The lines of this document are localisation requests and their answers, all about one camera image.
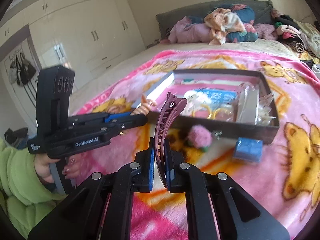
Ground pink folded quilt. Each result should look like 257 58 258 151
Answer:
168 16 211 44

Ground pile of mixed clothes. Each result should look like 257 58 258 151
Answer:
271 9 319 68

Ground pink dotted fabric scrunchie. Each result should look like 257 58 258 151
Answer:
257 94 276 126

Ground person's left hand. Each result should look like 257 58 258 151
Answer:
34 154 81 184

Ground hanging bags on door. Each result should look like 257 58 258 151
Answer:
8 52 37 86

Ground orange white crumpled cloth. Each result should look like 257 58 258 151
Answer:
204 8 246 45

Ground green sleeve left forearm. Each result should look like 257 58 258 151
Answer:
1 140 65 239

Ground dark cardboard box lid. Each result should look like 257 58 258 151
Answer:
144 69 280 144

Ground cream pearl claw clip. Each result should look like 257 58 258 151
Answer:
182 90 210 116

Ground dark grey headboard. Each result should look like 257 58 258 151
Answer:
156 0 273 40

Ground pink cartoon bear blanket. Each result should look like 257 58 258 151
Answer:
70 49 319 239

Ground bagged yellow rings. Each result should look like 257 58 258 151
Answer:
191 102 238 120

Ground pink fluffy pompom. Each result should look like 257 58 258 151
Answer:
187 125 213 152

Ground maroon oval hair clip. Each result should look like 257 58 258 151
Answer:
154 92 187 189

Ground blue rectangular eraser block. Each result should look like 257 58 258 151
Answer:
233 137 263 163

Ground clear plastic packet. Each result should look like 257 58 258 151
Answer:
236 87 259 125

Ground white built-in wardrobe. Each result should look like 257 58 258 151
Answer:
1 0 145 88

